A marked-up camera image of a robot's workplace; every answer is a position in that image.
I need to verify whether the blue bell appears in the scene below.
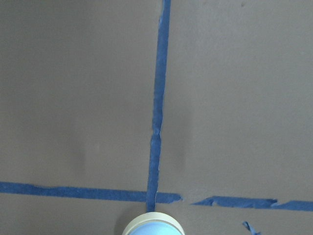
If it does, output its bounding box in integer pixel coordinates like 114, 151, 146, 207
122, 212, 185, 235

